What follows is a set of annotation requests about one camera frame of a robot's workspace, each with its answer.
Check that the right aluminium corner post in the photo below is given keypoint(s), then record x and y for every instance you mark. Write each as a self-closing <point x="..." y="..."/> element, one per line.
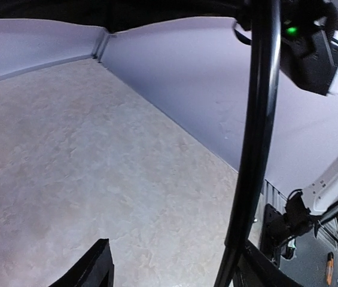
<point x="101" y="43"/>

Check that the pink and black umbrella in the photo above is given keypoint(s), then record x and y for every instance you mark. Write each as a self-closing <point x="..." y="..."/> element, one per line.
<point x="117" y="16"/>

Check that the orange marker pen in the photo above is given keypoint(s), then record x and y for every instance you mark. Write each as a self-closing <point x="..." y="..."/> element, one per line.
<point x="329" y="268"/>

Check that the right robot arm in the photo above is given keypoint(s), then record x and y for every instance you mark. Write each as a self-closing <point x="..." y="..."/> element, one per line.
<point x="286" y="131"/>

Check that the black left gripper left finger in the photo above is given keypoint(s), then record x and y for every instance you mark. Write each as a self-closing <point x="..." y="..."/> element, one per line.
<point x="94" y="268"/>

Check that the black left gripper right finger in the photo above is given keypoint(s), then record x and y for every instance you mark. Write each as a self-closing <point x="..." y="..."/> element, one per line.
<point x="254" y="269"/>

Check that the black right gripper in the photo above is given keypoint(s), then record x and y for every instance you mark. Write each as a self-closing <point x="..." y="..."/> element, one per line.
<point x="298" y="38"/>

